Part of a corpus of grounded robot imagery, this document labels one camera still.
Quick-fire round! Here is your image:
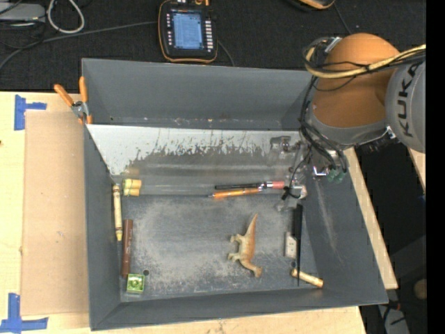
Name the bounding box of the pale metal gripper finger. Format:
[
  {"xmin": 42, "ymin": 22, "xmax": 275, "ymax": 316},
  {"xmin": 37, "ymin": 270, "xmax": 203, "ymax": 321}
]
[
  {"xmin": 275, "ymin": 198, "xmax": 299, "ymax": 212},
  {"xmin": 285, "ymin": 184, "xmax": 309, "ymax": 200}
]

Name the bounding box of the black comb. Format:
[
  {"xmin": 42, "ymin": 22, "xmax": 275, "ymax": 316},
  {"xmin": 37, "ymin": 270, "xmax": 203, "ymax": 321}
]
[{"xmin": 291, "ymin": 203, "xmax": 305, "ymax": 287}]

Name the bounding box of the small grey metal block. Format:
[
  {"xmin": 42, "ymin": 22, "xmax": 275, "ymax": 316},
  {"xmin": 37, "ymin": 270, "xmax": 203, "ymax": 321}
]
[{"xmin": 284, "ymin": 231, "xmax": 298, "ymax": 259}]

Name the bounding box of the black pen with pink end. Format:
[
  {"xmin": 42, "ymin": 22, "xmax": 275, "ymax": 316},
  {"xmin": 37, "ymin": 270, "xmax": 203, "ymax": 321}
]
[{"xmin": 214, "ymin": 181, "xmax": 286, "ymax": 191}]

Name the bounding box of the orange pen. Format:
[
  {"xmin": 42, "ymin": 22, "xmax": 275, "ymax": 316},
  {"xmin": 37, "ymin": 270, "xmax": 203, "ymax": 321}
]
[{"xmin": 208, "ymin": 187, "xmax": 262, "ymax": 200}]

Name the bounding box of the tan toy dinosaur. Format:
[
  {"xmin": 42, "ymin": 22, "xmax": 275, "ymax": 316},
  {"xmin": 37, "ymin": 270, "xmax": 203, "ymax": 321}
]
[{"xmin": 227, "ymin": 213, "xmax": 264, "ymax": 279}]

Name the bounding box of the tan wooden peg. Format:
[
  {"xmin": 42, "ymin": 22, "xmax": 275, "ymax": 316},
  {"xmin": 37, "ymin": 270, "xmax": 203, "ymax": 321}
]
[{"xmin": 290, "ymin": 268, "xmax": 325, "ymax": 289}]

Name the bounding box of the grey metal bin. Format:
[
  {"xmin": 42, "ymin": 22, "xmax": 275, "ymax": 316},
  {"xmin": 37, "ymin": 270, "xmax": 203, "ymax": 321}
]
[{"xmin": 80, "ymin": 57, "xmax": 389, "ymax": 331}]

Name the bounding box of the brown marker pen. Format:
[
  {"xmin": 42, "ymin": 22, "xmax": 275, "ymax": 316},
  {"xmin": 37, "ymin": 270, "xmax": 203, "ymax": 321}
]
[{"xmin": 120, "ymin": 218, "xmax": 135, "ymax": 280}]

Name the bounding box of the yellow crayon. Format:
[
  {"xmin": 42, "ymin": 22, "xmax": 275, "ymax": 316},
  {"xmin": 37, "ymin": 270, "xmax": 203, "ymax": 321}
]
[{"xmin": 111, "ymin": 183, "xmax": 124, "ymax": 242}]

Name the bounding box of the green toy brick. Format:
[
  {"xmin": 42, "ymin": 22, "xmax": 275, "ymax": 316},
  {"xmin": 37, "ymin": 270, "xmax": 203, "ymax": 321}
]
[{"xmin": 125, "ymin": 273, "xmax": 146, "ymax": 294}]

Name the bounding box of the brown cardboard board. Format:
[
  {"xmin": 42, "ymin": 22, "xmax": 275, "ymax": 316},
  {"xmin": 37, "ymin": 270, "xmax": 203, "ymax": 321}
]
[{"xmin": 19, "ymin": 109, "xmax": 92, "ymax": 318}]

